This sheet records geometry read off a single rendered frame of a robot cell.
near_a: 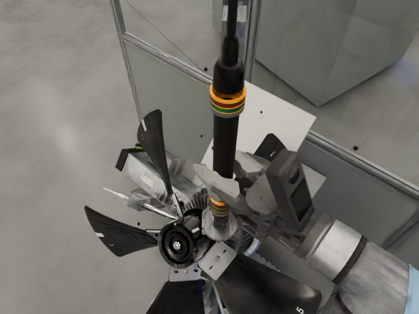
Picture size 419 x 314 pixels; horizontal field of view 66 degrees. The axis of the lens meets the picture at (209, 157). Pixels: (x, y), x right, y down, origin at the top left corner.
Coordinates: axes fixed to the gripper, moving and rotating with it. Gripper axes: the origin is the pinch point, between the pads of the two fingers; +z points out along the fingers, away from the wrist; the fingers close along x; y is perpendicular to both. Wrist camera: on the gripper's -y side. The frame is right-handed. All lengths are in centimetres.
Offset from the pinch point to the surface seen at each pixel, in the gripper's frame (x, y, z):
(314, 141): 70, 61, 1
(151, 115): 12.2, 19.4, 29.7
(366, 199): 70, 77, -28
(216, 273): -3.2, 40.9, -5.1
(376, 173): 70, 60, -25
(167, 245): -6.3, 38.5, 8.5
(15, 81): 44, 161, 279
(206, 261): -2.6, 40.5, -1.3
